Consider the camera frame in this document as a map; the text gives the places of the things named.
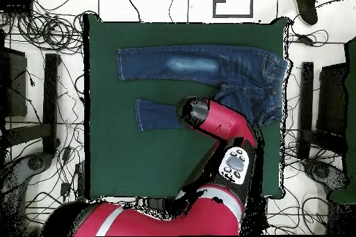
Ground black power strip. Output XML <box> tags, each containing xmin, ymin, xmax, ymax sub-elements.
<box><xmin>74</xmin><ymin>161</ymin><xmax>86</xmax><ymax>203</ymax></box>

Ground green cloth sheet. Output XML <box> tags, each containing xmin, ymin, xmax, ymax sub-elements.
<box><xmin>329</xmin><ymin>36</ymin><xmax>356</xmax><ymax>205</ymax></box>

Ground person's foot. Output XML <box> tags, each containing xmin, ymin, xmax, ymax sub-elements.
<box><xmin>290</xmin><ymin>0</ymin><xmax>319</xmax><ymax>26</ymax></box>

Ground grey square frame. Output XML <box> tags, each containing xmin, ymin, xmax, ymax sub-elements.
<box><xmin>212</xmin><ymin>0</ymin><xmax>254</xmax><ymax>19</ymax></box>

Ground dark green table cloth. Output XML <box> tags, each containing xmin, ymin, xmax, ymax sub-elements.
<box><xmin>83</xmin><ymin>14</ymin><xmax>290</xmax><ymax>200</ymax></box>

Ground blue denim jeans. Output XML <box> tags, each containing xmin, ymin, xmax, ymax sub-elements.
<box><xmin>115</xmin><ymin>44</ymin><xmax>289</xmax><ymax>132</ymax></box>

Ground black stand foot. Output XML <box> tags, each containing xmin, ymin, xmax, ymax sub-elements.
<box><xmin>3</xmin><ymin>53</ymin><xmax>61</xmax><ymax>156</ymax></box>
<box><xmin>296</xmin><ymin>61</ymin><xmax>348</xmax><ymax>161</ymax></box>

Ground coil of black cables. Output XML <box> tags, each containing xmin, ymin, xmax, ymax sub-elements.
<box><xmin>16</xmin><ymin>10</ymin><xmax>85</xmax><ymax>55</ymax></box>

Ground dark box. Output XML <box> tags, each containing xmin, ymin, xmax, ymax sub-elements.
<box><xmin>316</xmin><ymin>63</ymin><xmax>348</xmax><ymax>138</ymax></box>
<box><xmin>0</xmin><ymin>47</ymin><xmax>29</xmax><ymax>118</ymax></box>

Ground grey office chair base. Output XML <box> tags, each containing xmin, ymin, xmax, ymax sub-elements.
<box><xmin>0</xmin><ymin>152</ymin><xmax>54</xmax><ymax>237</ymax></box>
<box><xmin>302</xmin><ymin>158</ymin><xmax>350</xmax><ymax>195</ymax></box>

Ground flat black box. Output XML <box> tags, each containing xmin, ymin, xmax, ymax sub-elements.
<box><xmin>0</xmin><ymin>0</ymin><xmax>34</xmax><ymax>15</ymax></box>

